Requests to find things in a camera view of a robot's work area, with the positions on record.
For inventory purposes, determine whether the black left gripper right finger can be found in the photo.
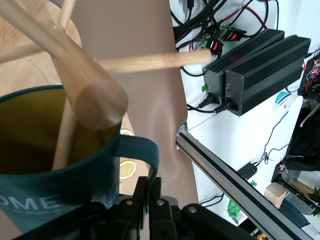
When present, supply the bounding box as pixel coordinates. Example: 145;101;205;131
149;176;256;240

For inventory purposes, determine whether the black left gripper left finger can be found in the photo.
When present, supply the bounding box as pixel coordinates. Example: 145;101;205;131
14;176;150;240

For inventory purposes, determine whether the dark green mug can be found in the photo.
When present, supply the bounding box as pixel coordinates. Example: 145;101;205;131
0;84;161;236

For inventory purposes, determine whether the wooden mug tree rack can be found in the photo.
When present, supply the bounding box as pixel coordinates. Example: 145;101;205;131
0;0;213;171

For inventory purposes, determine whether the white paper cup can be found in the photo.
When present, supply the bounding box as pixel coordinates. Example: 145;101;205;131
274;91;303;113

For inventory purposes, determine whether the wooden cutting board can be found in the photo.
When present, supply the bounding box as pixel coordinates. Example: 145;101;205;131
117;112;154;201

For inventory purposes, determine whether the green crumpled paper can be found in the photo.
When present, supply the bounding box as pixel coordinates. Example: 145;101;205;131
226;199;242;219

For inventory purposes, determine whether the multicoloured toy cube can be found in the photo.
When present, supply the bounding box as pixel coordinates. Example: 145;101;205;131
230;214;249;227

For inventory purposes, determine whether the brown table cover mat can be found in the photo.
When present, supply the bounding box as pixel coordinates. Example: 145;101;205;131
0;0;201;240

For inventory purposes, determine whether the small black device blue light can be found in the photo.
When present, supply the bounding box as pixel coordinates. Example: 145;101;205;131
236;161;259;181

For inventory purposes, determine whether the brown cardboard box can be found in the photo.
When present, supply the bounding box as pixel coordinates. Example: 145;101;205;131
263;181;289;210

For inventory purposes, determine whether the black plug red light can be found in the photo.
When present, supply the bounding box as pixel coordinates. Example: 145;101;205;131
226;28;247;42
209;39;225;57

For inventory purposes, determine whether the black finned power supply box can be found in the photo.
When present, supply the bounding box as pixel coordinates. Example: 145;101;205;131
225;35;312;118
202;28;286;106

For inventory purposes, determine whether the black fabric item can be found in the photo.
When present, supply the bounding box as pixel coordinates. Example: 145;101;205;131
287;104;320;173

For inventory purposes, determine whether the green potted plant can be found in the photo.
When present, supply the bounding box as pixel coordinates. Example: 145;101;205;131
309;187;320;217

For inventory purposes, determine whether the aluminium profile rail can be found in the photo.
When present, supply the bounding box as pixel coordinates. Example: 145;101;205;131
175;124;320;240

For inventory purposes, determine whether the black power cord plug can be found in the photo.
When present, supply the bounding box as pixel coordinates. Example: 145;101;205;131
194;99;237;115
186;93;222;113

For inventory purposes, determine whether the thin black cable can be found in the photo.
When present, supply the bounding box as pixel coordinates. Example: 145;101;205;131
249;109;291;167

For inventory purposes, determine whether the electronics board with wires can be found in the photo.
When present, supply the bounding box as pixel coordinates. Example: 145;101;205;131
298;48;320;97

